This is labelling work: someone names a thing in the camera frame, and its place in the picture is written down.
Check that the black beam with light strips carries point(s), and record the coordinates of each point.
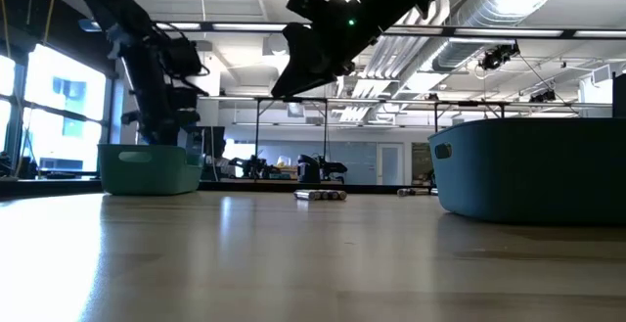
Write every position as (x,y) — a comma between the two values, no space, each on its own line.
(489,32)

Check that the green plastic bin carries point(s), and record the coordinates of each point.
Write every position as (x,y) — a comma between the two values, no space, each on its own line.
(147,172)

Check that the silver and black battery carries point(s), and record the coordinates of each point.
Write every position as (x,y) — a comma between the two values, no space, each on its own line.
(423,191)

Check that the black lab robot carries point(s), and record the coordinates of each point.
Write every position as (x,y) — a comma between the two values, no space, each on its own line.
(252,168)
(313,170)

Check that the blue plastic bin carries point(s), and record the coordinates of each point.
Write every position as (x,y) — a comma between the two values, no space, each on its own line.
(528,175)

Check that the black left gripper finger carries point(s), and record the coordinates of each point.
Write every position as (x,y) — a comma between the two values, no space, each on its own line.
(159,136)

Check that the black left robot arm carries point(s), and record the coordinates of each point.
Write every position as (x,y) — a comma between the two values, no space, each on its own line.
(142,58)

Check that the dark partition panel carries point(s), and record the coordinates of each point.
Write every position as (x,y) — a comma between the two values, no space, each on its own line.
(619,97)

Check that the black camera cluster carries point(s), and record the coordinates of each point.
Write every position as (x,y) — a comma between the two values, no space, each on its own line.
(543,97)
(499,57)

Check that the black computer monitor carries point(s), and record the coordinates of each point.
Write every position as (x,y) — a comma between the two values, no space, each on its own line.
(213,141)

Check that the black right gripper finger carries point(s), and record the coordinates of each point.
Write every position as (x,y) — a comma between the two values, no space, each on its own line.
(298,79)

